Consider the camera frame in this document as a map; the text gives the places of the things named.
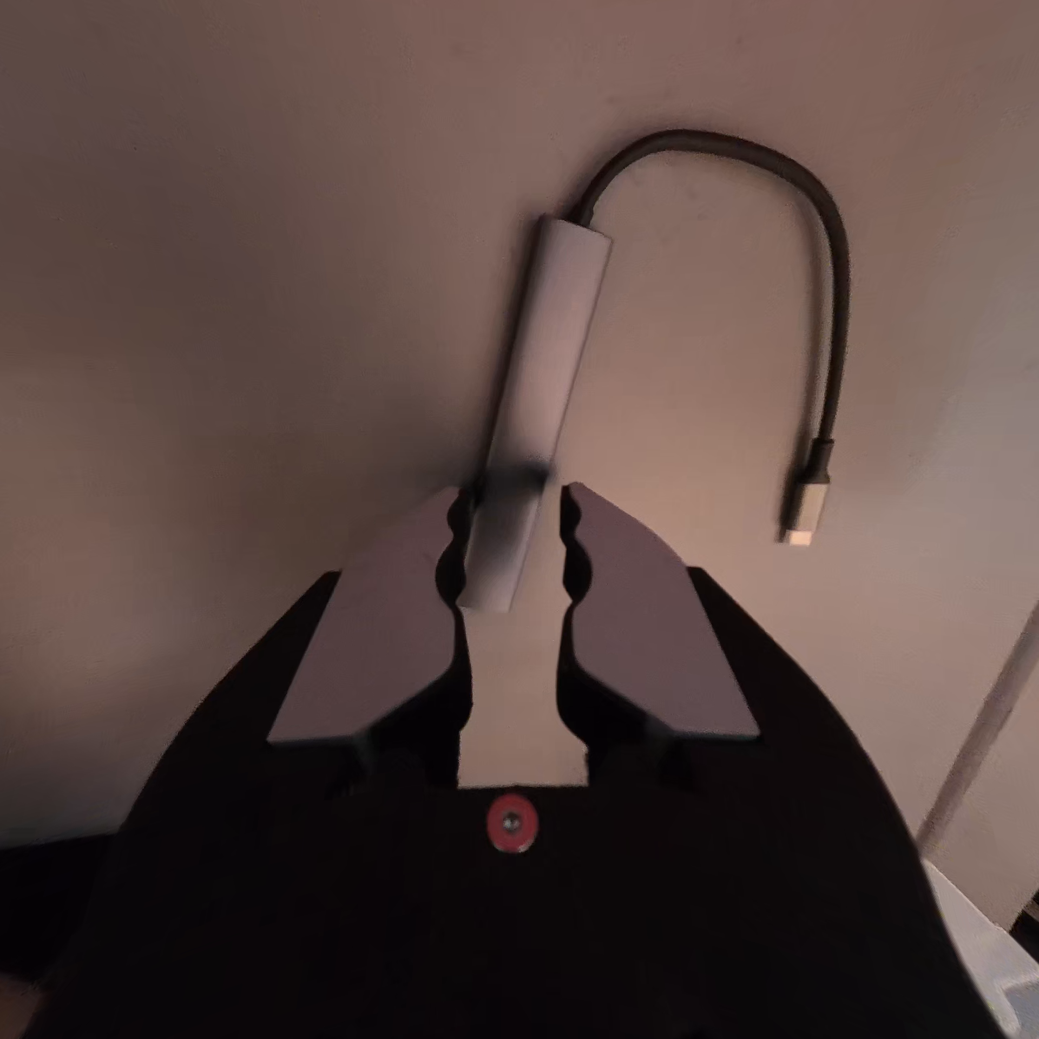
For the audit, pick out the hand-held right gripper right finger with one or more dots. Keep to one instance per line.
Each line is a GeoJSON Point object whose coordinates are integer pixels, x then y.
{"type": "Point", "coordinates": [649, 649]}

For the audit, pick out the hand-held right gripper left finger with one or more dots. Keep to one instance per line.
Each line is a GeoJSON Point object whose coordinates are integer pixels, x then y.
{"type": "Point", "coordinates": [381, 649]}

